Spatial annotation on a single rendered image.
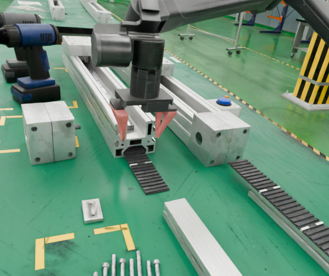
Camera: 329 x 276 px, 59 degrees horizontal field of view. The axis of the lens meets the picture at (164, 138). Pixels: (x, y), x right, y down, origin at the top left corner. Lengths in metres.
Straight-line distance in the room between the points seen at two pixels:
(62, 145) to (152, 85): 0.23
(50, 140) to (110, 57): 0.22
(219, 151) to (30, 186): 0.39
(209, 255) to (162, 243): 0.08
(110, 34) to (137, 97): 0.12
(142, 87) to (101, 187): 0.21
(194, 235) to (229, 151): 0.28
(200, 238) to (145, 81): 0.28
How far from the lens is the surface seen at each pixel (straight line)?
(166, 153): 0.70
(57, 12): 2.57
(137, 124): 0.71
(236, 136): 0.68
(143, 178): 0.60
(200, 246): 0.45
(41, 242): 0.49
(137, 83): 0.55
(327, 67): 3.87
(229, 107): 0.87
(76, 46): 1.15
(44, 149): 0.64
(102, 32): 0.53
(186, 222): 0.48
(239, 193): 0.62
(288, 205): 0.58
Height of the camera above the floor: 1.14
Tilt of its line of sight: 28 degrees down
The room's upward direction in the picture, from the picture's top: 7 degrees clockwise
